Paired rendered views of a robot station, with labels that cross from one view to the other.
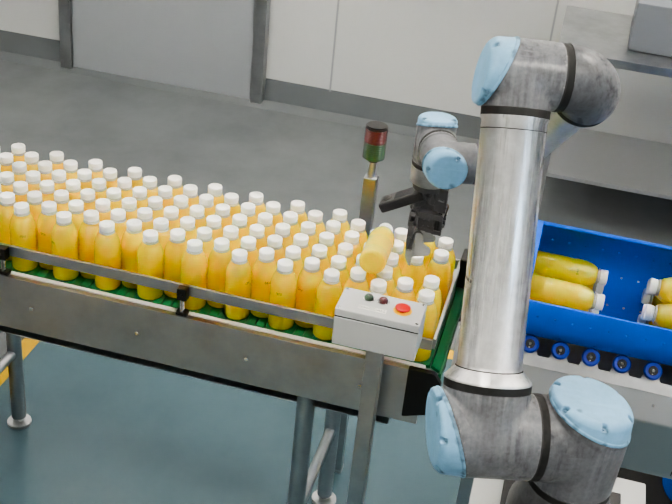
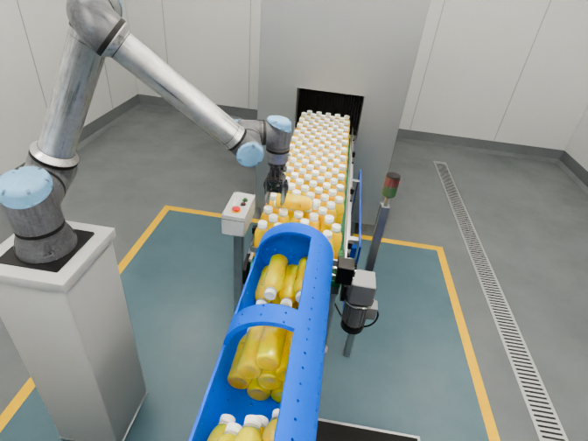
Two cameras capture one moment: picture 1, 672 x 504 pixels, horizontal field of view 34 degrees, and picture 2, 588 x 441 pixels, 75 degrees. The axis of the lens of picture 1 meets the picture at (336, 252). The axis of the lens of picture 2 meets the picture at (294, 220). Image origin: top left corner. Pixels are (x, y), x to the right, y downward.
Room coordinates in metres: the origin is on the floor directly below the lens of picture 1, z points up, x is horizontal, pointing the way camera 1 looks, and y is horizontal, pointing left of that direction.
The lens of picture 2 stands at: (2.21, -1.56, 2.02)
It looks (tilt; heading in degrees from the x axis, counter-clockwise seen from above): 34 degrees down; 83
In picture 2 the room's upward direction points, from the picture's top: 6 degrees clockwise
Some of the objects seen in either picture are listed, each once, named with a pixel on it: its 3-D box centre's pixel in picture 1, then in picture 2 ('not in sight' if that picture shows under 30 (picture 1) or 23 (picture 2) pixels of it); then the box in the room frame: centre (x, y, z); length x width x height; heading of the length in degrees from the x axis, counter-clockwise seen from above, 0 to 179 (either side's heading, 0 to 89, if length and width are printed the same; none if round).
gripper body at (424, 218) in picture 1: (428, 206); (276, 175); (2.29, -0.20, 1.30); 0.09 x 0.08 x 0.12; 78
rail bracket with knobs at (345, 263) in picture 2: (471, 272); (343, 272); (2.59, -0.38, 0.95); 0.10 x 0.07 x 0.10; 168
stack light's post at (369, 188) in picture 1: (352, 334); (363, 290); (2.81, -0.08, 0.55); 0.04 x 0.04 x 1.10; 78
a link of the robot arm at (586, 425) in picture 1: (577, 436); (31, 199); (1.49, -0.45, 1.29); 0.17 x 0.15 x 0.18; 97
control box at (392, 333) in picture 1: (379, 323); (239, 213); (2.14, -0.12, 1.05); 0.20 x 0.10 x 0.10; 78
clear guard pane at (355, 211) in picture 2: not in sight; (352, 239); (2.77, 0.19, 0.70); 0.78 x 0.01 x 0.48; 78
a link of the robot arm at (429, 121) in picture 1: (435, 140); (277, 134); (2.29, -0.20, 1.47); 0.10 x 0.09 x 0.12; 7
